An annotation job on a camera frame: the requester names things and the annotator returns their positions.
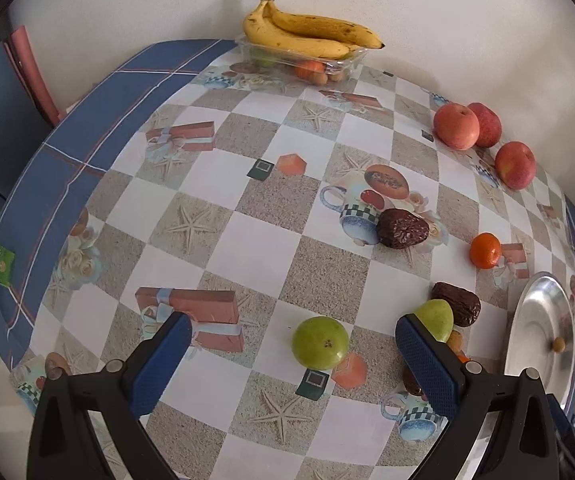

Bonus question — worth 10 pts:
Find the dark red date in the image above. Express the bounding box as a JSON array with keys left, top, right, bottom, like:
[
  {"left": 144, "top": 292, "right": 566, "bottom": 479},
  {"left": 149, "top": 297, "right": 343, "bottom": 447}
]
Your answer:
[
  {"left": 431, "top": 282, "right": 481, "bottom": 327},
  {"left": 376, "top": 208, "right": 429, "bottom": 249},
  {"left": 402, "top": 367, "right": 423, "bottom": 398}
]

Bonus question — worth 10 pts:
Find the oblong green jujube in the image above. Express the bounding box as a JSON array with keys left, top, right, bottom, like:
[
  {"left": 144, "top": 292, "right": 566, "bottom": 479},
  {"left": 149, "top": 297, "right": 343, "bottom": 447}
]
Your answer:
[{"left": 414, "top": 299, "right": 453, "bottom": 342}]

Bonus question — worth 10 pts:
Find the round green jujube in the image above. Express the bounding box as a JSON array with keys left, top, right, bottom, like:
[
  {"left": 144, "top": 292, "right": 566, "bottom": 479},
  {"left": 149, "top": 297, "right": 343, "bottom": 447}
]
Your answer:
[{"left": 292, "top": 316, "right": 349, "bottom": 370}]

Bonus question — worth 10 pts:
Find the small brown longan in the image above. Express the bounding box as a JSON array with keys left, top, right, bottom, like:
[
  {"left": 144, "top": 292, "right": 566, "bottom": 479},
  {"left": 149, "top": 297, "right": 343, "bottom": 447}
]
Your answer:
[{"left": 447, "top": 330, "right": 463, "bottom": 354}]

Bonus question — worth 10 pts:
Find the large steel plate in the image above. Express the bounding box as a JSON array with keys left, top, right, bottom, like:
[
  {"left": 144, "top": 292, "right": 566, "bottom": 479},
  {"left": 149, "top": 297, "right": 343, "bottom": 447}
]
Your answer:
[{"left": 503, "top": 272, "right": 575, "bottom": 410}]

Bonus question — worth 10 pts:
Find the far orange tangerine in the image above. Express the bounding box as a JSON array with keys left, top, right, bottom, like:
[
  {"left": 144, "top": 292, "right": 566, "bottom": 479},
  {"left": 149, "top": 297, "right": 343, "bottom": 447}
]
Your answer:
[{"left": 469, "top": 232, "right": 501, "bottom": 270}]

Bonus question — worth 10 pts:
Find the patterned checkered tablecloth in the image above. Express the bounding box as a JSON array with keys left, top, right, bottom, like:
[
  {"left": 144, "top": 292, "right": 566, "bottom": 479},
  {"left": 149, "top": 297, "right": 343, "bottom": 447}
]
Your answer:
[{"left": 0, "top": 40, "right": 575, "bottom": 479}]

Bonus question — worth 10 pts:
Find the red apple right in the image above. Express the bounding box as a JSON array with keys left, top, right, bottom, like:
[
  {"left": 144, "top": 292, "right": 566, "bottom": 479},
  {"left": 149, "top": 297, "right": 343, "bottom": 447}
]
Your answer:
[{"left": 495, "top": 141, "right": 537, "bottom": 191}]

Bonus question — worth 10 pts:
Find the red apple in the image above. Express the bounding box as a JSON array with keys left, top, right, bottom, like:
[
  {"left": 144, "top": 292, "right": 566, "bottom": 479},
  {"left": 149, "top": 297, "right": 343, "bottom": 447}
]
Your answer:
[
  {"left": 495, "top": 141, "right": 537, "bottom": 191},
  {"left": 467, "top": 102, "right": 502, "bottom": 148}
]

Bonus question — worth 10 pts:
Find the pale pink apple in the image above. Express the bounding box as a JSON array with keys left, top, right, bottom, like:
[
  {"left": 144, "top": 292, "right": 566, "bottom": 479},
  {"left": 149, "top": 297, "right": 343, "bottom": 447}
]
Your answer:
[{"left": 433, "top": 102, "right": 479, "bottom": 151}]

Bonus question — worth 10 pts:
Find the red apple middle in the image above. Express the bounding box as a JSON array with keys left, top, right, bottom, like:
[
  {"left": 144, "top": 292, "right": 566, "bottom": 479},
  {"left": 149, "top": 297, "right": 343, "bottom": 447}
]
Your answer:
[{"left": 467, "top": 102, "right": 502, "bottom": 148}]

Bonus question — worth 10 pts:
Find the clear plastic fruit tray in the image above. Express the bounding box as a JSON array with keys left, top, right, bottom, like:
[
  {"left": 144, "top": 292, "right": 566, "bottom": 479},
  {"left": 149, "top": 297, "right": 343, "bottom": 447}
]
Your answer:
[{"left": 236, "top": 35, "right": 368, "bottom": 86}]

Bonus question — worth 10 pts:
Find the yellow banana bunch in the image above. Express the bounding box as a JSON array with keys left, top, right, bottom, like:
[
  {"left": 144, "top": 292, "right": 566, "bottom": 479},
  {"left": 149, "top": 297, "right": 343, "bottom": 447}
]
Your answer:
[{"left": 242, "top": 0, "right": 385, "bottom": 61}]

